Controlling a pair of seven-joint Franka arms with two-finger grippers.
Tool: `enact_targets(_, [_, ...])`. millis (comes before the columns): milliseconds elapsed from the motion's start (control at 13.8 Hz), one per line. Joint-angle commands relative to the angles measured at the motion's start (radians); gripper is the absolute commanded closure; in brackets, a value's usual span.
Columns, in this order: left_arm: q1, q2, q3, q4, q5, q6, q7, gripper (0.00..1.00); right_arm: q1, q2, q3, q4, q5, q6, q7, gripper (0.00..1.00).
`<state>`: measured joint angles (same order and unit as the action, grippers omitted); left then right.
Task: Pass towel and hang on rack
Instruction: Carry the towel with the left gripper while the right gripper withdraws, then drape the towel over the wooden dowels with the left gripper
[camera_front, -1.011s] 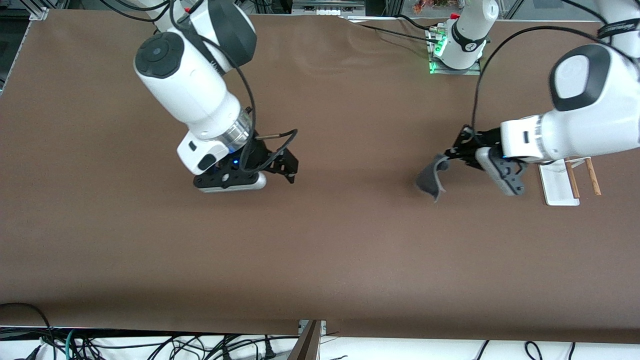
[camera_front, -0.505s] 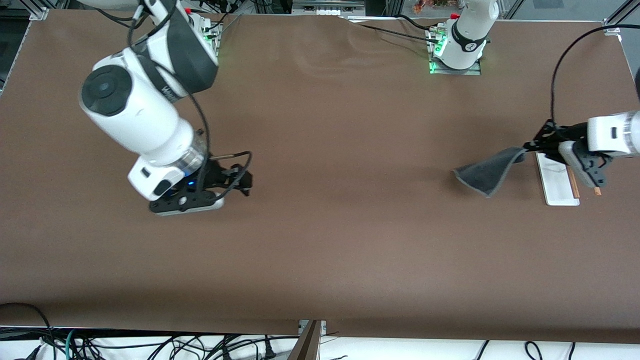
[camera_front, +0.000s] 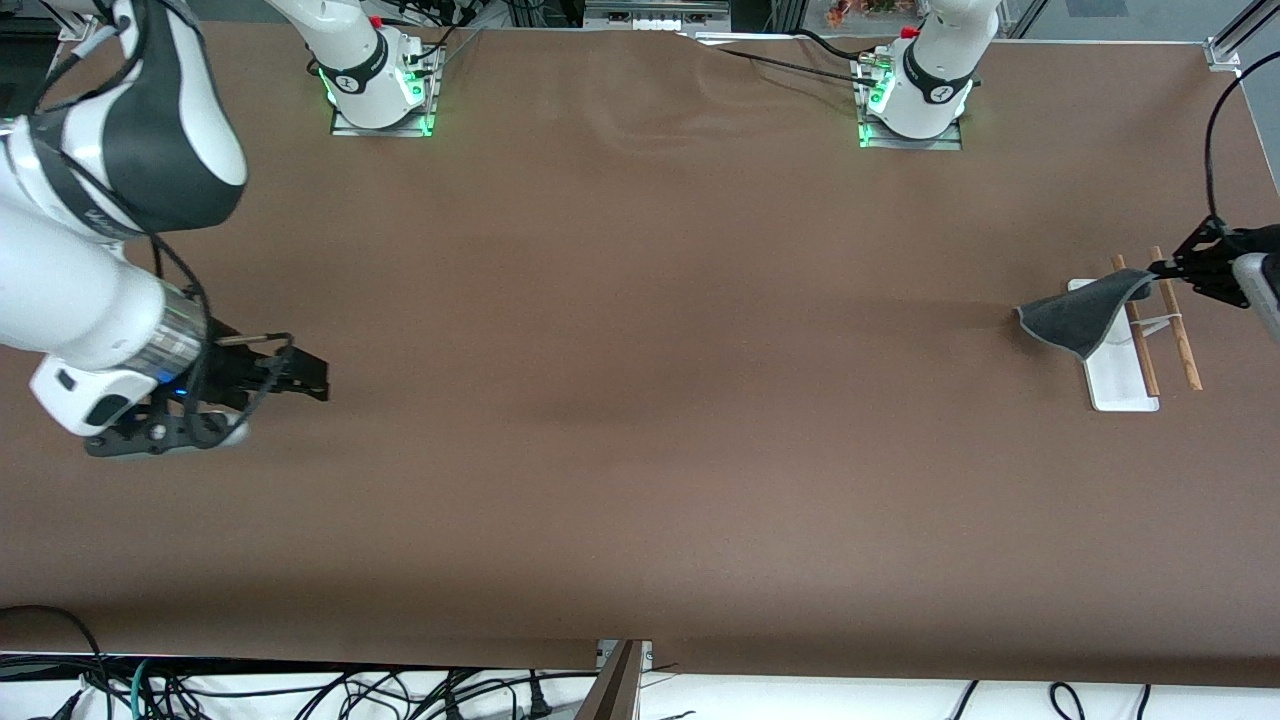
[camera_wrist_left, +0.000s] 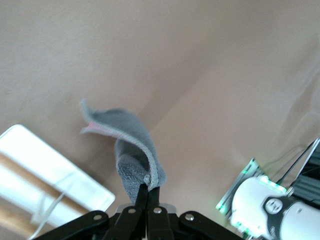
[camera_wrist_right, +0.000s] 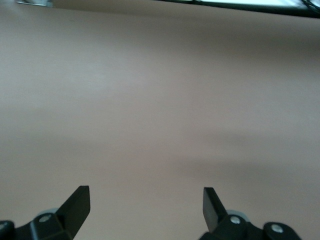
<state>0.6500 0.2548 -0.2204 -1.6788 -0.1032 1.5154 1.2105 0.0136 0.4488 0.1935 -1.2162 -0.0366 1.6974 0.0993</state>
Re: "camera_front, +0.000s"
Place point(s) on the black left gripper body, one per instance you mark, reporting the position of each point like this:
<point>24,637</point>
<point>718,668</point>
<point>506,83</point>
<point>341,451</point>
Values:
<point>1213,259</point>

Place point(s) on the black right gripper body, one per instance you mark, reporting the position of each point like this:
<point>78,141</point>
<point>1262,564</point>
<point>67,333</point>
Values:
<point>233,368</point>

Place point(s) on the grey and pink towel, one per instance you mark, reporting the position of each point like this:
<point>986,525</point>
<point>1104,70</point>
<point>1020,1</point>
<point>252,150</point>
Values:
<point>1085,315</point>

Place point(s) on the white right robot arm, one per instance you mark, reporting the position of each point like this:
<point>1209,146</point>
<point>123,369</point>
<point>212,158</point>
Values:
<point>60,290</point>

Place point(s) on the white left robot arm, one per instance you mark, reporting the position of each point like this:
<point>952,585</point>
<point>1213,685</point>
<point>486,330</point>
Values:
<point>935,70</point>

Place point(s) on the wooden rack rod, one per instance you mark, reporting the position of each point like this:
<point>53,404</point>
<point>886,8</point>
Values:
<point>1148,365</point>

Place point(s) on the white rack base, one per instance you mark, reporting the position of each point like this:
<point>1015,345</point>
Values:
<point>1115,385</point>

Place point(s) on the wooden chopsticks pair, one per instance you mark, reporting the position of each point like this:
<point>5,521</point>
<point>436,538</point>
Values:
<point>1185,345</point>

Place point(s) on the white paper sheet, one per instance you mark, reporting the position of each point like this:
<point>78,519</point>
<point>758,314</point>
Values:
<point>745,39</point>

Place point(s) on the white power strip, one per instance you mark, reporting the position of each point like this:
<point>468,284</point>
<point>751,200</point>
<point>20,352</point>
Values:
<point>655,18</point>

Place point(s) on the aluminium frame profile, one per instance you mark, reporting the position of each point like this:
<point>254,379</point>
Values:
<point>1235,40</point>
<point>78,22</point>

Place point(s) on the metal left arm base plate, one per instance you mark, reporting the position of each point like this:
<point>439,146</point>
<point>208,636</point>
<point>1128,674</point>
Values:
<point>950,143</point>

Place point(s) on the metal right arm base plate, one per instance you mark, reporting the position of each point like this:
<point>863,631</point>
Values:
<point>420,126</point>

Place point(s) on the wooden post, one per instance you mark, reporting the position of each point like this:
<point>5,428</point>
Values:
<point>615,690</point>

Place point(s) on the small metal bracket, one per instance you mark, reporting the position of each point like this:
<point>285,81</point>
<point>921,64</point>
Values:
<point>648,655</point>

